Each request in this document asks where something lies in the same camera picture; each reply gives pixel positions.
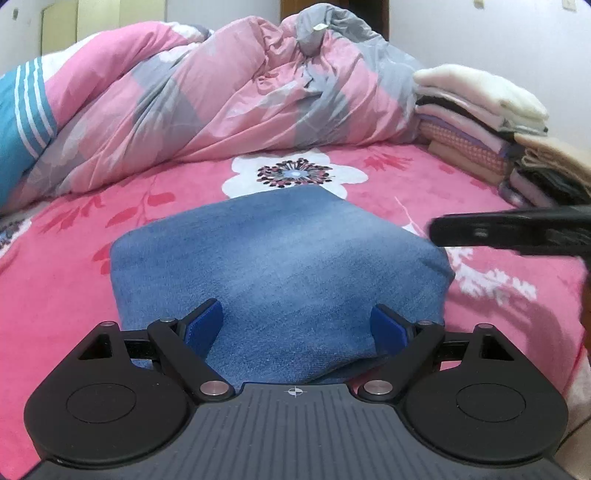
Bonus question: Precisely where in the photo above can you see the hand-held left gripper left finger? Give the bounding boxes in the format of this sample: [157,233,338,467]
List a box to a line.
[78,298,234,402]

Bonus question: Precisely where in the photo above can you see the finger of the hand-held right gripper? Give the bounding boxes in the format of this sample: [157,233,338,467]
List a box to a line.
[429,205,591,257]

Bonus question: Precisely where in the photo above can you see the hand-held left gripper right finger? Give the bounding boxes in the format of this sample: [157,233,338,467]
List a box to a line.
[358,304,514,402]

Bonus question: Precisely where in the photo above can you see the blue jeans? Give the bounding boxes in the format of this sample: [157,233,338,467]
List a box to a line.
[110,184,455,385]

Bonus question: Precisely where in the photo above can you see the stack of folded clothes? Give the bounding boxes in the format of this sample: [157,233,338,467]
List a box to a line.
[412,64,591,208]

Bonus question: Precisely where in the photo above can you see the pink floral blanket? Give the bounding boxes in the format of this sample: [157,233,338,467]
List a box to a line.
[0,141,591,480]

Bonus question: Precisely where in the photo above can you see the pink grey teal quilt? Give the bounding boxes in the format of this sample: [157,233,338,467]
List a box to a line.
[0,16,428,215]

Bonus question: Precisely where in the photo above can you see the pale yellow wall panel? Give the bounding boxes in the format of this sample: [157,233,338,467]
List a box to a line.
[41,0,167,51]

